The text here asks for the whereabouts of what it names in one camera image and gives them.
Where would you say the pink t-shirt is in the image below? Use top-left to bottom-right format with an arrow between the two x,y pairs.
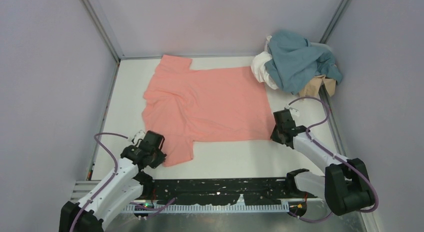
141,55 -> 275,167

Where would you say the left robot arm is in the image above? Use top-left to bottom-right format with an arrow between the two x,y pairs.
58,130 -> 166,232

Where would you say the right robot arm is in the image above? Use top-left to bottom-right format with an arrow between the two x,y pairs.
270,109 -> 379,216

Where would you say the beige t-shirt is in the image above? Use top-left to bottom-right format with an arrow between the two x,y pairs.
298,75 -> 337,98

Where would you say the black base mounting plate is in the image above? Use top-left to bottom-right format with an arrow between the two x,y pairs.
150,177 -> 292,207

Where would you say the white t-shirt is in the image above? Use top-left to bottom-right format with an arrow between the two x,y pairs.
250,35 -> 279,90

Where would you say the blue t-shirt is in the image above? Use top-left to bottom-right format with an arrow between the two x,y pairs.
264,30 -> 343,95

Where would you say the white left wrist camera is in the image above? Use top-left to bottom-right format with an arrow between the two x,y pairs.
129,129 -> 146,145

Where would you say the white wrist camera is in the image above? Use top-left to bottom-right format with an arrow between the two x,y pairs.
129,129 -> 146,145
284,104 -> 300,118

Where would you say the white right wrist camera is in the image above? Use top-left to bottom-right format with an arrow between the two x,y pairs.
284,104 -> 300,118

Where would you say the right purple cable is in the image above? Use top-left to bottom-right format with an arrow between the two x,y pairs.
284,96 -> 380,223

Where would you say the white slotted cable duct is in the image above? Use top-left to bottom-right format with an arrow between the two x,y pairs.
127,203 -> 291,214

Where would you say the left aluminium corner post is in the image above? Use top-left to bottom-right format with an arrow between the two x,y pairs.
80,0 -> 121,64

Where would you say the aluminium corner post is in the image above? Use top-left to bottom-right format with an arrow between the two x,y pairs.
319,0 -> 352,44
80,0 -> 121,64

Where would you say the right aluminium corner post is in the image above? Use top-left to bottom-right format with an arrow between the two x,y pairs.
319,0 -> 352,44

